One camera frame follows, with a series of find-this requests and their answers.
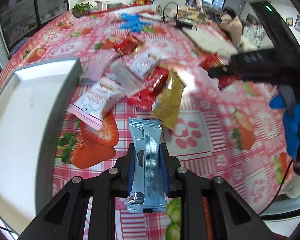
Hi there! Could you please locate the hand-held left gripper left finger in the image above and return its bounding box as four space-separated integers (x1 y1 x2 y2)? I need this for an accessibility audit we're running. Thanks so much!
19 142 136 240

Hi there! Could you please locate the pile of food containers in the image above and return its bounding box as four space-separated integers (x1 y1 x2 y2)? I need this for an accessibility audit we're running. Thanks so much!
180 4 215 20

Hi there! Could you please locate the thin black cable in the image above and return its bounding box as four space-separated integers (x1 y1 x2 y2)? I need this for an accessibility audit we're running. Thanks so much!
259 159 293 215

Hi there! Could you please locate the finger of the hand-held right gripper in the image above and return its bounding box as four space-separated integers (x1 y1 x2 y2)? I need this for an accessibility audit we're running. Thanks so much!
207 66 243 78
229 51 273 67

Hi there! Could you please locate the white storage box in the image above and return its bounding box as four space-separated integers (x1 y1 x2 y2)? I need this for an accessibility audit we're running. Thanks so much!
0 57 83 220

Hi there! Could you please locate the black power adapter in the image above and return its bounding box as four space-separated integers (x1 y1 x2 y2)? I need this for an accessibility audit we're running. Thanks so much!
176 19 194 29

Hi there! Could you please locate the person's right hand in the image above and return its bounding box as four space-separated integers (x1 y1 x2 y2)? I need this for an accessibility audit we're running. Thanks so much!
269 94 300 159

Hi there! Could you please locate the gold snack packet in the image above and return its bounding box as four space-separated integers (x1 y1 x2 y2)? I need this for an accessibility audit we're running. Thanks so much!
151 69 186 130

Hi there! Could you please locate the green potted plant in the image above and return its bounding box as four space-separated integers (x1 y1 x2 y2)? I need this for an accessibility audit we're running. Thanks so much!
72 2 93 18

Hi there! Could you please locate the glass display cabinet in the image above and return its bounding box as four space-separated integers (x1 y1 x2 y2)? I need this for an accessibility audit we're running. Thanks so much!
0 0 68 53

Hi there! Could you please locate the blue rubber glove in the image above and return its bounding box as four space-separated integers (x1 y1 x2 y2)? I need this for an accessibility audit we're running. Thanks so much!
120 12 153 32

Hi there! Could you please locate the light blue snack packet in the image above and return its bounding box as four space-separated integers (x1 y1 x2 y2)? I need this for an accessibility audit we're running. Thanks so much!
126 117 167 214

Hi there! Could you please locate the silver white snack packet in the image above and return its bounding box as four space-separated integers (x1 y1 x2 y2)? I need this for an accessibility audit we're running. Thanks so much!
110 59 143 97

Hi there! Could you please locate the red white snack packet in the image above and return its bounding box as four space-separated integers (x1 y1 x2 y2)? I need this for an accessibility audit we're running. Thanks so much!
114 35 144 55

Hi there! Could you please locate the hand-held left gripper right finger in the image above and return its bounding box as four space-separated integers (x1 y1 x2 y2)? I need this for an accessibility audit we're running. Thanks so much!
159 142 275 240

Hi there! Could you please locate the blue white patterned cloth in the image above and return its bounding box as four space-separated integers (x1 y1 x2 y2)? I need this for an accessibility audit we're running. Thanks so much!
242 24 265 48

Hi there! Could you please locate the pale lavender snack packet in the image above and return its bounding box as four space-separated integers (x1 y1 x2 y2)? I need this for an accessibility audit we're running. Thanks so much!
79 52 118 84

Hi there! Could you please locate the black adapter cable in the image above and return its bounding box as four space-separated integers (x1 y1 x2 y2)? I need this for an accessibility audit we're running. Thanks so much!
160 1 179 28

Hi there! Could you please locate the pink strawberry print tablecloth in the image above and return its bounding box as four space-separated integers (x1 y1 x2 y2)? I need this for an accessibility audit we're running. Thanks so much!
0 4 300 240

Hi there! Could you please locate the pink white cookie print packet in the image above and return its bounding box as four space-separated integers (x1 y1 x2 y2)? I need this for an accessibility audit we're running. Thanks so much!
126 50 165 80
66 78 125 130

